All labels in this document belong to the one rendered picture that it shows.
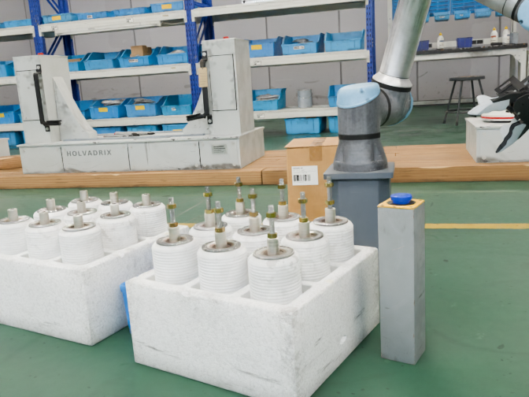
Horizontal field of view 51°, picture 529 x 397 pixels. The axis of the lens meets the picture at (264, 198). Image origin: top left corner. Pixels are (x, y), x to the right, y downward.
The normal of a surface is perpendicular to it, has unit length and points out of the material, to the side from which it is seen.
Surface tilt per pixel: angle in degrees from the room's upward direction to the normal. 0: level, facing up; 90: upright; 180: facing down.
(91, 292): 90
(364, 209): 90
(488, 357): 0
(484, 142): 90
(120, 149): 90
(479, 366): 0
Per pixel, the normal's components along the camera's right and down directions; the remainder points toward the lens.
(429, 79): -0.25, 0.22
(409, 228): -0.54, 0.21
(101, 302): 0.87, 0.05
